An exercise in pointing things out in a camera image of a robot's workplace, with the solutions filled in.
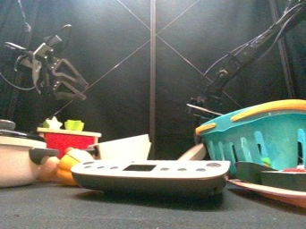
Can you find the green toy food piece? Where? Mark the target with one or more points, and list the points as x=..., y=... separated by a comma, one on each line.
x=266, y=162

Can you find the pink rectangular tray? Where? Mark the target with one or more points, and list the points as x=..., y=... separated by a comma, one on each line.
x=278, y=195

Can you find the white toy cooking pot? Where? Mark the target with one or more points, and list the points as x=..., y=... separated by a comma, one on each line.
x=16, y=167

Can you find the vertical metal frame pole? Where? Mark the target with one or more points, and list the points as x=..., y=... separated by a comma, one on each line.
x=152, y=74

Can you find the pale green star block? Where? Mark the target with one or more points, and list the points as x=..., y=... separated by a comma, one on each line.
x=52, y=123

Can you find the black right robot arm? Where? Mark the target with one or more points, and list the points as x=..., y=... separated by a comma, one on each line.
x=246, y=56

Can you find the red wooden shape sorter box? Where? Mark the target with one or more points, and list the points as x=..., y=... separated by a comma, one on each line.
x=63, y=141

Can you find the green shape block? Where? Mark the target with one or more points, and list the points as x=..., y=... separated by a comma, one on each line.
x=73, y=125

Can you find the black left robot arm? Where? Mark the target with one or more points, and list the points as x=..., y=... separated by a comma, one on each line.
x=16, y=47

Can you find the white round toy pan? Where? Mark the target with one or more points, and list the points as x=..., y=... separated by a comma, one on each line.
x=195, y=152

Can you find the yellow toy bell pepper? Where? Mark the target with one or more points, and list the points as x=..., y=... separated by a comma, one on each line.
x=67, y=167

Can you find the white grey toy cube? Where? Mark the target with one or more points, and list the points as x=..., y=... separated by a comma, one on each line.
x=123, y=149

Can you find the brown toy egg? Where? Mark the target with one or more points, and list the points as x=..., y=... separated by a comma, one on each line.
x=48, y=171

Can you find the black frame post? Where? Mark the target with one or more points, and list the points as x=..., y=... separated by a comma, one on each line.
x=285, y=77

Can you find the dark toy sushi piece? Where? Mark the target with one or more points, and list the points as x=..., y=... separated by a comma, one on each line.
x=283, y=180
x=246, y=172

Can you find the dark pot lid with knob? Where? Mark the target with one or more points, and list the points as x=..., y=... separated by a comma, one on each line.
x=16, y=134

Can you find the teal basket with orange rim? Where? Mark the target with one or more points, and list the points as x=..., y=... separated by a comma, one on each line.
x=254, y=131

